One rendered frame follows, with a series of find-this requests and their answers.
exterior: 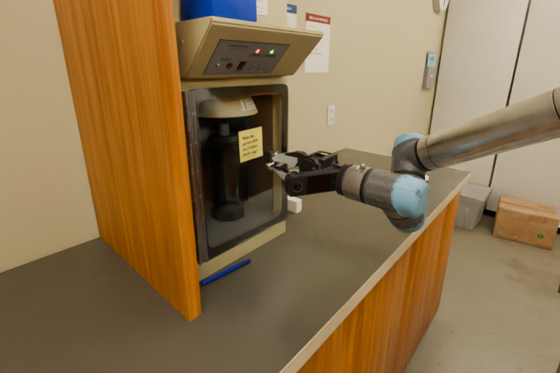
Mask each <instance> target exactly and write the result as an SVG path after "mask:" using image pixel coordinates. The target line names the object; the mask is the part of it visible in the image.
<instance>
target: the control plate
mask: <svg viewBox="0 0 560 373"><path fill-rule="evenodd" d="M289 47H290V45H288V44H278V43H267V42H246V41H235V40H224V39H220V40H219V42H218V44H217V46H216V48H215V50H214V52H213V54H212V56H211V58H210V60H209V62H208V64H207V66H206V68H205V70H204V72H203V75H223V74H259V73H271V72H272V71H273V69H274V68H275V67H276V66H277V64H278V62H279V61H280V59H281V58H282V57H283V55H284V53H285V52H286V51H287V49H288V48H289ZM258 49H260V52H258V53H255V52H256V50H258ZM272 50H274V52H273V53H272V54H270V51H272ZM240 62H247V63H246V64H245V66H244V67H243V69H242V70H236V69H237V68H238V65H239V63H240ZM218 63H219V67H215V65H216V64H218ZM229 63H232V68H230V69H227V68H226V66H227V65H228V64H229ZM252 63H253V64H254V65H253V67H250V65H251V64H252ZM260 63H261V64H262V66H261V67H259V66H258V64H260ZM268 63H269V67H266V65H267V64H268Z"/></svg>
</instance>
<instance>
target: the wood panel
mask: <svg viewBox="0 0 560 373"><path fill-rule="evenodd" d="M53 4H54V8H55V13H56V17H57V24H58V29H59V33H60V38H61V42H62V49H63V54H64V58H65V63H66V68H67V75H68V80H69V84H70V88H71V93H72V100H73V105H74V109H75V113H76V118H77V125H78V130H79V135H80V139H81V143H82V151H83V155H84V160H85V164H86V168H87V176H88V180H89V185H90V189H91V193H92V202H93V206H94V211H95V215H96V219H97V227H98V231H99V236H100V237H101V238H102V239H103V240H104V241H105V242H106V243H107V244H108V245H109V246H110V247H111V248H112V249H113V250H114V251H115V252H116V253H117V254H118V255H119V256H120V257H121V258H122V259H123V260H124V261H125V262H127V263H128V264H129V265H130V266H131V267H132V268H133V269H134V270H135V271H136V272H137V273H138V274H139V275H140V276H141V277H142V278H144V279H145V280H146V281H147V282H148V283H149V284H150V285H151V286H152V287H153V288H154V289H155V290H156V291H157V292H158V293H159V294H161V295H162V296H163V297H164V298H165V299H166V300H167V301H168V302H169V303H170V304H171V305H172V306H173V307H174V308H175V309H177V310H178V311H179V312H180V313H181V314H182V315H183V316H184V317H185V318H186V319H187V320H188V321H189V322H190V321H192V320H193V319H195V318H196V317H198V316H200V315H201V314H202V307H201V297H200V289H199V279H198V263H197V253H196V244H195V236H194V226H193V209H192V200H191V191H190V181H189V173H188V155H187V147H186V137H185V128H184V119H183V102H182V93H181V84H180V75H179V66H178V49H177V39H176V31H175V22H174V12H173V0H53Z"/></svg>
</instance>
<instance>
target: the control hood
mask: <svg viewBox="0 0 560 373"><path fill-rule="evenodd" d="M175 31H176V39H177V57H178V66H179V75H180V78H183V79H191V78H217V77H268V76H292V75H294V74H295V72H296V71H297V70H298V69H299V68H300V67H301V65H302V64H303V62H304V61H305V60H306V58H307V57H308V56H309V54H310V53H311V52H312V50H313V49H314V48H315V47H316V46H317V44H318V43H319V42H320V40H321V39H322V38H323V32H320V31H314V30H308V29H302V28H296V27H284V26H278V25H272V24H266V23H260V22H249V21H243V20H237V19H231V18H225V17H214V16H210V17H200V18H196V19H191V20H186V21H181V22H176V23H175ZM220 39H224V40H235V41H246V42H267V43H278V44H288V45H290V47H289V48H288V49H287V51H286V52H285V53H284V55H283V56H282V58H281V59H280V61H279V62H278V64H277V66H276V67H275V68H274V69H273V70H272V72H271V73H259V74H223V75H203V72H204V70H205V68H206V66H207V64H208V62H209V60H210V58H211V56H212V54H213V52H214V50H215V48H216V46H217V44H218V42H219V40H220Z"/></svg>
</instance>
